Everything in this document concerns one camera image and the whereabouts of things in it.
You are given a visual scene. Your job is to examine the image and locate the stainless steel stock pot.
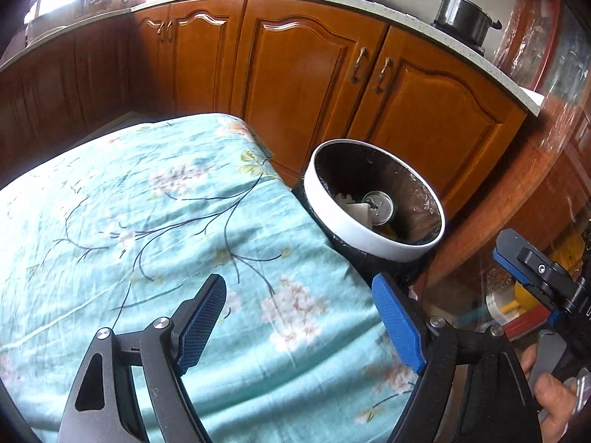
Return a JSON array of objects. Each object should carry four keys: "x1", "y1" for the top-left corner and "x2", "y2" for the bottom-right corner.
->
[{"x1": 431, "y1": 0, "x2": 502, "y2": 47}]

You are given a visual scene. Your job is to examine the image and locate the red door with plastic film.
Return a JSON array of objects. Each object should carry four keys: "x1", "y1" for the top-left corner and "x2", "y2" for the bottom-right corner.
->
[{"x1": 489, "y1": 0, "x2": 591, "y2": 254}]

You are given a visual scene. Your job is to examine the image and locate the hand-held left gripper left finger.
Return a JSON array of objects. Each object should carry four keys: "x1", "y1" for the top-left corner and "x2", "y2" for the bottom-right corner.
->
[{"x1": 58, "y1": 274, "x2": 227, "y2": 443}]

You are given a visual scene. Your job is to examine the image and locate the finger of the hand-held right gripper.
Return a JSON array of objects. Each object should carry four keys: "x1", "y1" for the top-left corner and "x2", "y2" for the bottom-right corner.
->
[{"x1": 492, "y1": 228, "x2": 579, "y2": 311}]

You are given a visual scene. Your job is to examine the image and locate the teal floral tablecloth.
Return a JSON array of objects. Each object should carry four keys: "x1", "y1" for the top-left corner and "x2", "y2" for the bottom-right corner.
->
[{"x1": 0, "y1": 113, "x2": 430, "y2": 443}]

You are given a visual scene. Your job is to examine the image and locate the metal drink can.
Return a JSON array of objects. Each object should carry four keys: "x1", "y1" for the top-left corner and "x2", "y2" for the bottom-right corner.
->
[{"x1": 361, "y1": 191, "x2": 394, "y2": 226}]

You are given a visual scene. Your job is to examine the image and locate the white round trash bin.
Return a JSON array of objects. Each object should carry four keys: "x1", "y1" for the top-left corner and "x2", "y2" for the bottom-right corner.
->
[{"x1": 302, "y1": 138, "x2": 446, "y2": 263}]

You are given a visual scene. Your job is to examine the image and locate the yellow plastic item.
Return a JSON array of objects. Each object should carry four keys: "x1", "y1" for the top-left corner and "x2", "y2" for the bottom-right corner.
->
[{"x1": 508, "y1": 281, "x2": 559, "y2": 320}]

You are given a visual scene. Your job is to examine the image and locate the red and white carton box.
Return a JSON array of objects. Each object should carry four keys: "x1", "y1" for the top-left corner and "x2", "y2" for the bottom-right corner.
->
[{"x1": 335, "y1": 191, "x2": 372, "y2": 229}]

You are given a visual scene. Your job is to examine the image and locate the person's right hand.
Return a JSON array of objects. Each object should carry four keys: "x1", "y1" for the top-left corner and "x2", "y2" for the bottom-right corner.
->
[{"x1": 521, "y1": 344, "x2": 591, "y2": 443}]

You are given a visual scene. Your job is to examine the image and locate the black bin liner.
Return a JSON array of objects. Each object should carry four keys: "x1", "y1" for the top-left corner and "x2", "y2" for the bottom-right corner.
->
[{"x1": 291, "y1": 180, "x2": 437, "y2": 289}]

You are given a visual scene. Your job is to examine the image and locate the wooden kitchen base cabinets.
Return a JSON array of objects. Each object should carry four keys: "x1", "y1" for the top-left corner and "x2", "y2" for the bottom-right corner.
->
[{"x1": 0, "y1": 0, "x2": 529, "y2": 250}]

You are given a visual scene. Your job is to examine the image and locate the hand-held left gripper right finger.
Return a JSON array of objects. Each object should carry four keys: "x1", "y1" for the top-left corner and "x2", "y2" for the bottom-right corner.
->
[{"x1": 372, "y1": 273, "x2": 543, "y2": 443}]

